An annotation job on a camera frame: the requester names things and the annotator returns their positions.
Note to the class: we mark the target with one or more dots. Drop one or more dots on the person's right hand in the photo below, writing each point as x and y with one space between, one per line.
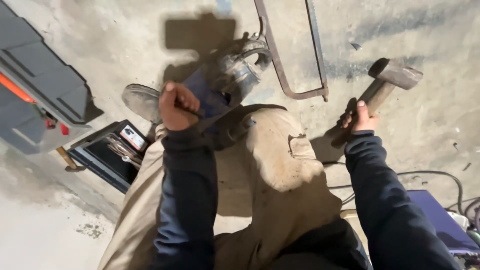
363 120

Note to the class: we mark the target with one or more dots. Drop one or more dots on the person's left hand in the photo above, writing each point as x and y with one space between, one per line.
174 112

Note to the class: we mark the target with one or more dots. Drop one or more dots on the dark metal chisel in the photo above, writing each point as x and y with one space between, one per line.
195 112

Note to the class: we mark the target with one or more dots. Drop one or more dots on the person's dusty shoe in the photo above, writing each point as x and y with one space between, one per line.
142 101

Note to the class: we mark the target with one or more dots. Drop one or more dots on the white label card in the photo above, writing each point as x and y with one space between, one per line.
133 137

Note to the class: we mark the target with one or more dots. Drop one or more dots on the blue and silver motor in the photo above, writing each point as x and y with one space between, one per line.
232 73

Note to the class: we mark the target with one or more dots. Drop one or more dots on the black toolbox tray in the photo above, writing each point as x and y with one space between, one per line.
103 165

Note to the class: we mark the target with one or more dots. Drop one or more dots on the person's beige trousers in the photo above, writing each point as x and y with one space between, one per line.
277 176

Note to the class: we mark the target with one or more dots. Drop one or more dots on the purple flat box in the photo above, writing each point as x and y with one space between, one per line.
440 221

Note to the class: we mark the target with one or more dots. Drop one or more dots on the grey plastic toolbox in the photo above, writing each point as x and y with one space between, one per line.
41 78

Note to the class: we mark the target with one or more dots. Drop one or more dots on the white plastic container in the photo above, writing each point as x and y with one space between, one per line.
458 220

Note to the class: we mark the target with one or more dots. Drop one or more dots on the rusty hacksaw frame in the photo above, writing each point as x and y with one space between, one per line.
279 65

